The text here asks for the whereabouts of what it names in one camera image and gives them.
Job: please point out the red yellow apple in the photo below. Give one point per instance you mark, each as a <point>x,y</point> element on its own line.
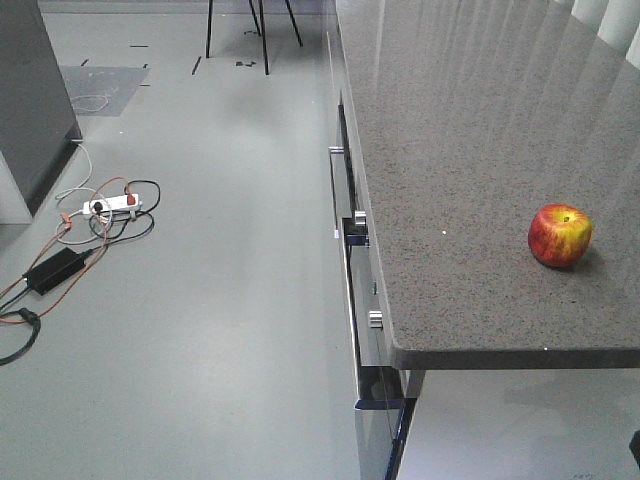
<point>559,235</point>

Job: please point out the grey speckled kitchen counter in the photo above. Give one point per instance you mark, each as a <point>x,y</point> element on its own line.
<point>466,118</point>

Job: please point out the white power strip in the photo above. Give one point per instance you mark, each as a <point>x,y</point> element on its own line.
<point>116,204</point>

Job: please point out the black chair legs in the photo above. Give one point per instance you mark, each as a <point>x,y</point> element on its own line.
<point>258,17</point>

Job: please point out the grey floor mat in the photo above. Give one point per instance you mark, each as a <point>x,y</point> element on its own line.
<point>102,91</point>

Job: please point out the black power adapter brick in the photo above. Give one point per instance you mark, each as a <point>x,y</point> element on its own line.
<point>53,271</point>

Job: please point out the grey cabinet block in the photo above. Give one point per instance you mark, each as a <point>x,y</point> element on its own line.
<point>38,126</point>

